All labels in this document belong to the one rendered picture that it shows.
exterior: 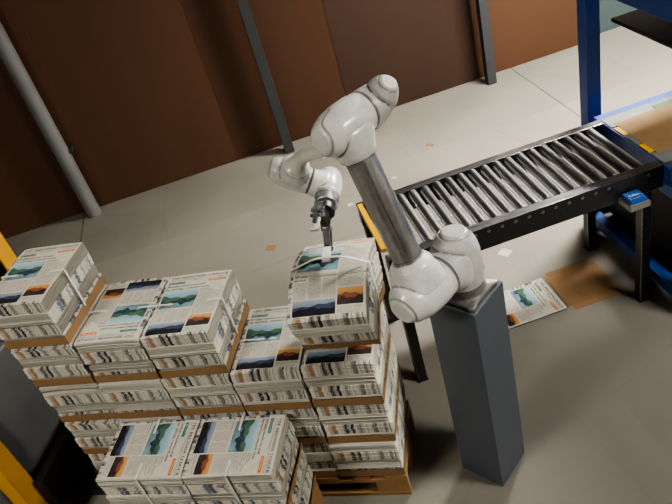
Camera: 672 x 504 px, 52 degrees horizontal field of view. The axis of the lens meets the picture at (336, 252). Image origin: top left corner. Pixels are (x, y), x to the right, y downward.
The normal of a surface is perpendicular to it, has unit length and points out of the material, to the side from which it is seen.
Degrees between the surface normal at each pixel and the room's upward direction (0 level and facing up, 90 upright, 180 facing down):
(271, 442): 0
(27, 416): 90
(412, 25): 90
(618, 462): 0
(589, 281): 0
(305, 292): 25
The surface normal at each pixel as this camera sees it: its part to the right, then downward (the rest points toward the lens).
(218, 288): -0.24, -0.77
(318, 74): 0.23, 0.53
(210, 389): -0.12, 0.61
